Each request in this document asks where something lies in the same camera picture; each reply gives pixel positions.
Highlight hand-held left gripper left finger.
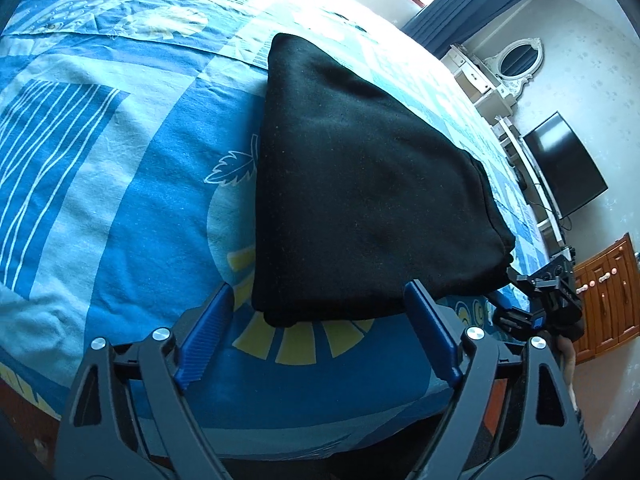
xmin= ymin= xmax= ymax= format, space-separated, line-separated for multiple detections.
xmin=54 ymin=282 xmax=237 ymax=480

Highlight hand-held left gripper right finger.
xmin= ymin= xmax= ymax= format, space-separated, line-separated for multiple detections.
xmin=401 ymin=280 xmax=591 ymax=480

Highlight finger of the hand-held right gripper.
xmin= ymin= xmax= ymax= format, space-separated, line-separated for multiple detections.
xmin=506 ymin=266 xmax=543 ymax=293
xmin=492 ymin=301 xmax=545 ymax=334

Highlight black pants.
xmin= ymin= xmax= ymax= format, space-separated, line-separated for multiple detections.
xmin=251 ymin=32 xmax=517 ymax=329

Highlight person's right forearm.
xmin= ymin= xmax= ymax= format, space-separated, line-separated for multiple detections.
xmin=556 ymin=335 xmax=578 ymax=406

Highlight wooden cabinet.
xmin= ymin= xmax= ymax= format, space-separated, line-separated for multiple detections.
xmin=570 ymin=232 xmax=640 ymax=362

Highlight white television stand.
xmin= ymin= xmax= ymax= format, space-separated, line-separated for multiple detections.
xmin=494 ymin=115 xmax=577 ymax=257

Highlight black television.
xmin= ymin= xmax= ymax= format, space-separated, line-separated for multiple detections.
xmin=522 ymin=111 xmax=609 ymax=221

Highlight blue patterned bedsheet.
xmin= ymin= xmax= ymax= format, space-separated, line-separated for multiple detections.
xmin=0 ymin=0 xmax=558 ymax=463

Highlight white dressing table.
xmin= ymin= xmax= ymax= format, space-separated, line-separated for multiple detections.
xmin=442 ymin=44 xmax=516 ymax=117

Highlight blue curtain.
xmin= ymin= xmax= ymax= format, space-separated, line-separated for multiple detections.
xmin=402 ymin=0 xmax=545 ymax=59

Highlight wooden bed frame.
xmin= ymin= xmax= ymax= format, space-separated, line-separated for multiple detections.
xmin=0 ymin=377 xmax=63 ymax=463

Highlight oval mirror white frame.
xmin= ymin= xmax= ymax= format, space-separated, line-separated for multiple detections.
xmin=492 ymin=37 xmax=545 ymax=96

